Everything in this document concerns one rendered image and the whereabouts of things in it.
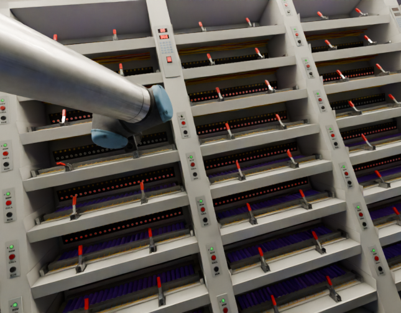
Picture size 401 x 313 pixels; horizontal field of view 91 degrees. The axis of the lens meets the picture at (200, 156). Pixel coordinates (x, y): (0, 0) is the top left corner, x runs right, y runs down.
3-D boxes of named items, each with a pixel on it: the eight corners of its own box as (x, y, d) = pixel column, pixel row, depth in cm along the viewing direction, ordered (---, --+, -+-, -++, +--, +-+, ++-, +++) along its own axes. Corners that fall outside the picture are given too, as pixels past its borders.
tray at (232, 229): (346, 210, 91) (344, 181, 90) (222, 245, 81) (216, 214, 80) (313, 196, 111) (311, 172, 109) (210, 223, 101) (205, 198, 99)
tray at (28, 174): (180, 160, 86) (176, 139, 85) (25, 192, 76) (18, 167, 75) (176, 156, 106) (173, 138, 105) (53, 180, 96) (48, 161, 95)
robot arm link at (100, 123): (115, 129, 47) (115, 88, 52) (81, 144, 51) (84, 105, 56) (141, 143, 56) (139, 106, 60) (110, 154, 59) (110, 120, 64)
